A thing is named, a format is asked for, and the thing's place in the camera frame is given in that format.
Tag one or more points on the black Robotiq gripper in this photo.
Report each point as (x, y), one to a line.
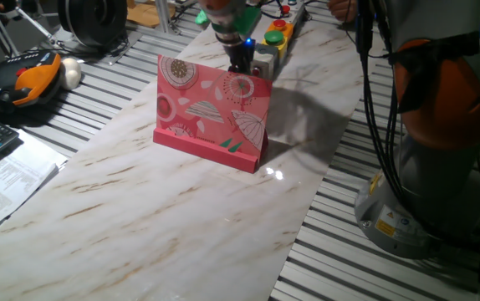
(240, 52)

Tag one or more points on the grey box small red button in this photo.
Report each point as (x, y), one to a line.
(267, 62)

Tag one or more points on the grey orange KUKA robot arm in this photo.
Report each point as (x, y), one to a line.
(440, 96)

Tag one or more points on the yellow box green button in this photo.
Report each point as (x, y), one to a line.
(275, 42)

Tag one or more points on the orange box red mushroom button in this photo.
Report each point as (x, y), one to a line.
(282, 28)

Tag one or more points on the bystander's bare hand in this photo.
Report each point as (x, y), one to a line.
(342, 10)

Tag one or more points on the pink patterned standing card box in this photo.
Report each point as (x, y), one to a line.
(215, 113)

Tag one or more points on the white box red green buttons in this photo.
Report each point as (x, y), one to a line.
(294, 12)

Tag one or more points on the brown cardboard piece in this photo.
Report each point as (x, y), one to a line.
(144, 14)

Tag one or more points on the black round spool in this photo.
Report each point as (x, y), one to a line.
(93, 18)

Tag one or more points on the white round mouse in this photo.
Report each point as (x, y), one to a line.
(70, 73)

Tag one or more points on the orange black teach pendant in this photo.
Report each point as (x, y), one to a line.
(18, 81)

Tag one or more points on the printed white paper sheets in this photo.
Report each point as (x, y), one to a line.
(10, 180)

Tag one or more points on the short aluminium profile post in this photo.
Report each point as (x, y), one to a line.
(164, 16)

